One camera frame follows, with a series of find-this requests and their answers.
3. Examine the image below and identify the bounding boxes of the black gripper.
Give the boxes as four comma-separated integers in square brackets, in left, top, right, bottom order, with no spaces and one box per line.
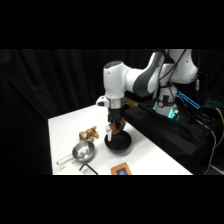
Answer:
[105,107,128,143]

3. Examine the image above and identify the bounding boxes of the brown potato toy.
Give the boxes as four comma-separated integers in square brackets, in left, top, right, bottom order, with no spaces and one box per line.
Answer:
[111,121,126,136]

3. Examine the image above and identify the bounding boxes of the black bowl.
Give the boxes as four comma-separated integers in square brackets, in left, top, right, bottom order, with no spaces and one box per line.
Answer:
[104,130,133,154]

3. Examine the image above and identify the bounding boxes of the brown plush teddy toy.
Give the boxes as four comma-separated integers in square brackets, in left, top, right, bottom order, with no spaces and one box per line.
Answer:
[78,125,100,142]

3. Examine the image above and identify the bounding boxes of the small silver metal saucepan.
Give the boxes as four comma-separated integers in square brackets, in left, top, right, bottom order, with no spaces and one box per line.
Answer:
[56,140,97,167]

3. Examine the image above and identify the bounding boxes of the orange box with blue button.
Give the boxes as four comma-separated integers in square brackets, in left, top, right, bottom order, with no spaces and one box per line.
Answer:
[110,162,133,176]

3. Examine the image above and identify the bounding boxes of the black cloth covered stand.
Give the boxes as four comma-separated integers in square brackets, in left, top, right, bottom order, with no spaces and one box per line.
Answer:
[122,99,215,176]

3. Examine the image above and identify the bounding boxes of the pale yellow paper pad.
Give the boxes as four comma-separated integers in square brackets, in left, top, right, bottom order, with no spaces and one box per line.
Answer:
[55,163,84,176]

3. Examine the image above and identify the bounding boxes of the blue lit control box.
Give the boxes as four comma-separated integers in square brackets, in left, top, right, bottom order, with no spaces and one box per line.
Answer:
[175,90,202,111]

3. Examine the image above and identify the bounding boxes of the black curtain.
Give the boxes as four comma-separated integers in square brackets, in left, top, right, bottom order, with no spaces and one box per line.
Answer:
[0,49,224,176]

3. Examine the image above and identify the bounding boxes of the dark box with blue lights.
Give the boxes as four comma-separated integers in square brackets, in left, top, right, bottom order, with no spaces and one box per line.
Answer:
[203,95,224,110]

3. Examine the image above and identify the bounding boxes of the orange tan cable connector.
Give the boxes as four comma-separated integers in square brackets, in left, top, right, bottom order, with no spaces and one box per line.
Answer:
[124,97,138,108]

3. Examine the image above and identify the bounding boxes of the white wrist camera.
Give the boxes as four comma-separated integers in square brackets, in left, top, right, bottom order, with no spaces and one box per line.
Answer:
[96,95,110,108]

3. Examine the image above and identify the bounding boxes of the thin black wire loop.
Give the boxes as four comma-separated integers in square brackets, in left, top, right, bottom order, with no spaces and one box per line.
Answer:
[78,162,100,176]

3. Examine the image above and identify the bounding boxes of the grey cable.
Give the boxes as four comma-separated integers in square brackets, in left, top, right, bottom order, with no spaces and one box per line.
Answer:
[199,119,218,174]

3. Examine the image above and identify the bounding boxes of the yellow cable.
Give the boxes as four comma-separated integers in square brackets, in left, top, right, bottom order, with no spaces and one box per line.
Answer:
[214,107,224,142]

